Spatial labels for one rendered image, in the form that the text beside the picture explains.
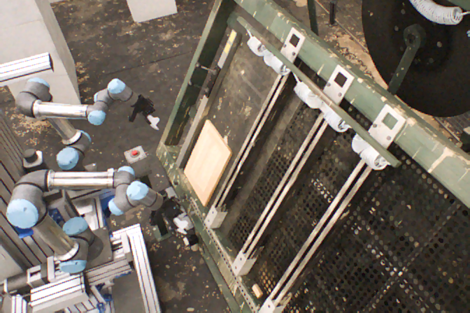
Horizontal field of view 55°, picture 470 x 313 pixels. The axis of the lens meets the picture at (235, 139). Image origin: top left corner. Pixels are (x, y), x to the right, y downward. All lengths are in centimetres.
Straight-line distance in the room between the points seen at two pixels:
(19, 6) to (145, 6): 215
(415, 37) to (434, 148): 74
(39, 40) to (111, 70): 117
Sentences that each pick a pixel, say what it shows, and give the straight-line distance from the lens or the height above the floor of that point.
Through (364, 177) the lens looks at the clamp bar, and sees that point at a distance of 176.
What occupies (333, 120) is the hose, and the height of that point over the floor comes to 189.
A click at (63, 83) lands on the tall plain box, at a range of 484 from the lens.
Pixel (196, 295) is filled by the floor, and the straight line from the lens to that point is 341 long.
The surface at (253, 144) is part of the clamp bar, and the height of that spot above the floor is 142.
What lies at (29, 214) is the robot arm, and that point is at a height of 164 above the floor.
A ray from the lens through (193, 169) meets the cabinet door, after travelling 278.
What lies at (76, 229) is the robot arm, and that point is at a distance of 232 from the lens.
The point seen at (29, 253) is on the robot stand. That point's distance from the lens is 270.
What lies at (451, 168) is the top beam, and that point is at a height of 192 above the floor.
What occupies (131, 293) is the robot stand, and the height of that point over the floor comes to 21.
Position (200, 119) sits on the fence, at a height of 122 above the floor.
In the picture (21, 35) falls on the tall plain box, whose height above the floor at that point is 99.
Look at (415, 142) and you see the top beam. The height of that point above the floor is 191.
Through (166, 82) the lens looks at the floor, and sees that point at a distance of 508.
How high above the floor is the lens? 304
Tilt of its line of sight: 45 degrees down
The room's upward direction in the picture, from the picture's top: 7 degrees counter-clockwise
